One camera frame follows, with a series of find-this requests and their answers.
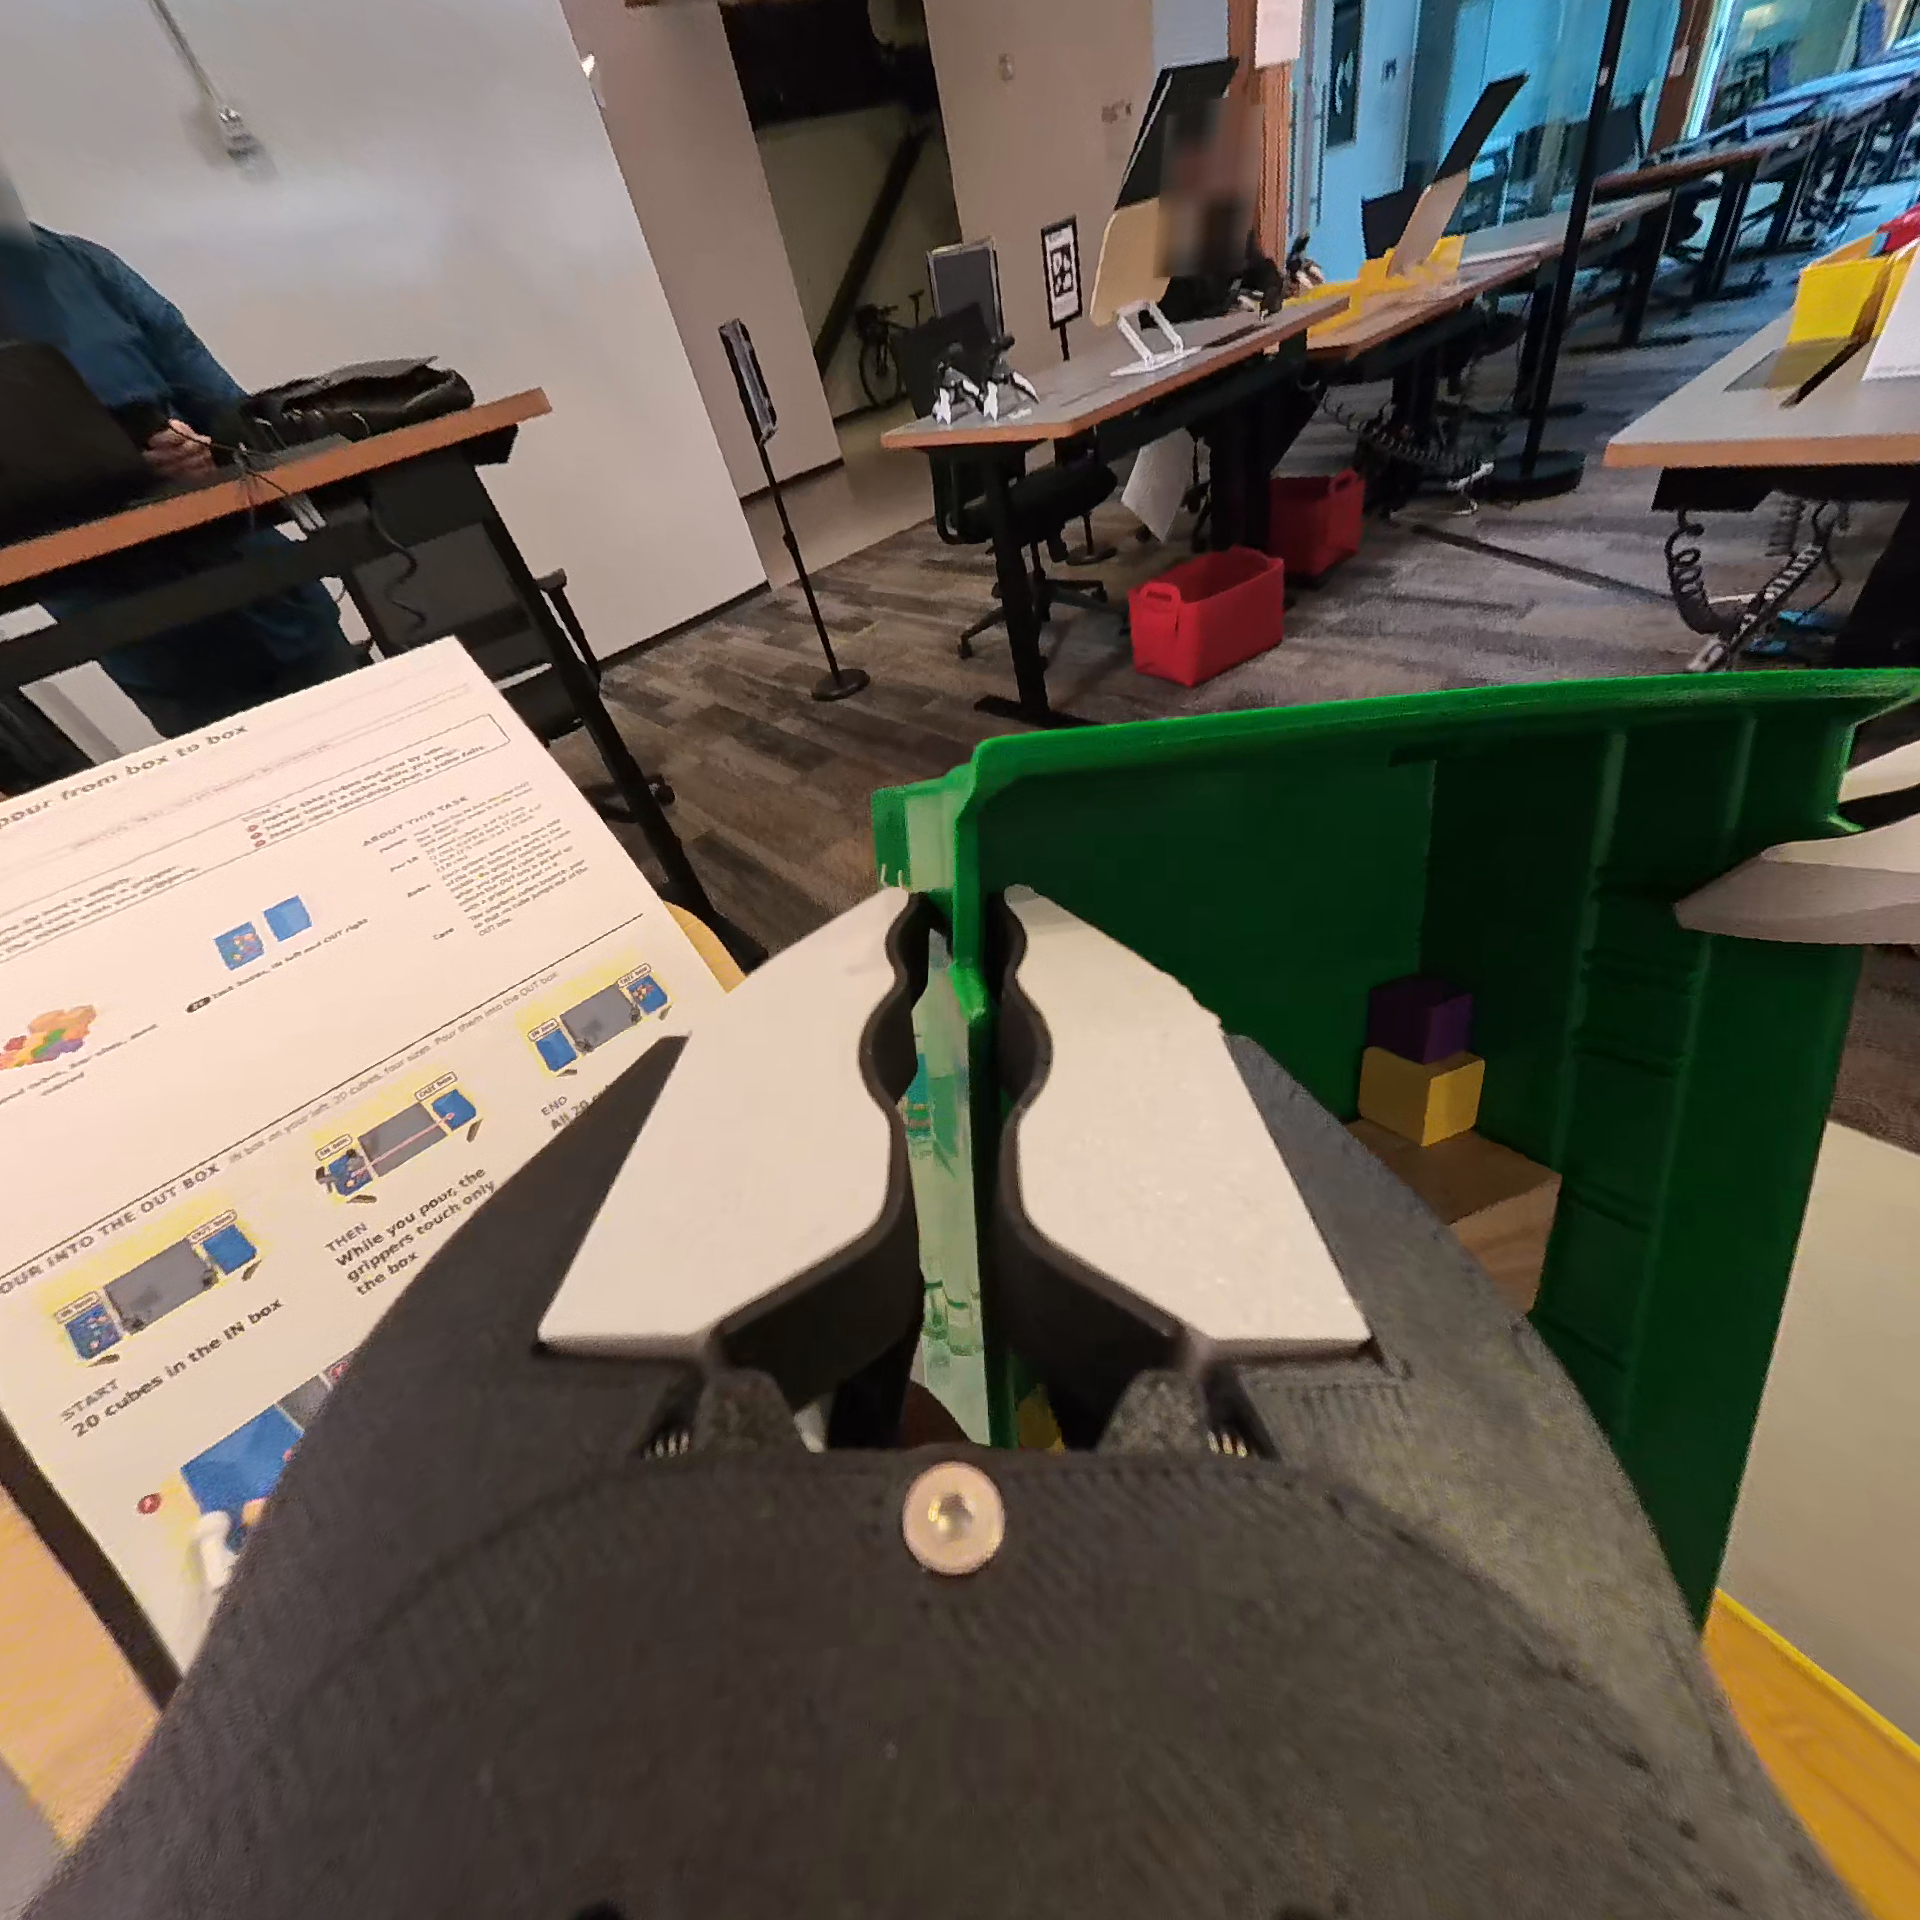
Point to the red plastic bin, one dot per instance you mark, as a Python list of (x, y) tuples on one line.
[(1316, 524), (1201, 622)]

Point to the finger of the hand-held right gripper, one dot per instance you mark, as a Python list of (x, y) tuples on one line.
[(1890, 781), (1829, 892)]

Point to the black and white desk device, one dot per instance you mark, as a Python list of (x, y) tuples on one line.
[(975, 382)]

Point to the yellow plastic box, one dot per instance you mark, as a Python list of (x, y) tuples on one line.
[(1829, 1771), (1410, 277), (1839, 300)]

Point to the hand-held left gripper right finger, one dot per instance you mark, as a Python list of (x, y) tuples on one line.
[(1170, 1172)]

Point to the wooden top desk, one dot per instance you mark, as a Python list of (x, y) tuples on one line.
[(421, 517)]

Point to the black laptop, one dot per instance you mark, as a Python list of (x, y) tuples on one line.
[(60, 436)]

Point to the black sign stand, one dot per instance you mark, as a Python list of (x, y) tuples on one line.
[(747, 376)]

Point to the bicycle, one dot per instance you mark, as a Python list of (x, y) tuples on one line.
[(885, 354)]

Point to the green plastic box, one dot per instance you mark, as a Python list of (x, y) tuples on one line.
[(1201, 840)]

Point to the printed instruction sheet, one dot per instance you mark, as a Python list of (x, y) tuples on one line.
[(299, 1050)]

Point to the pile of large wooden cubes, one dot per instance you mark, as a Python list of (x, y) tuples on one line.
[(1483, 1214)]

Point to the black bag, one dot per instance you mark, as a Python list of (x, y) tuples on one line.
[(359, 395)]

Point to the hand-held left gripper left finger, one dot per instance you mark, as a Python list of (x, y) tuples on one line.
[(733, 1172)]

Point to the grey top desk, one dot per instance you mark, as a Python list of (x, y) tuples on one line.
[(1080, 395), (1693, 422)]

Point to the wall electrical box with conduit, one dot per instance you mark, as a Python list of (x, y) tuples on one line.
[(235, 138)]

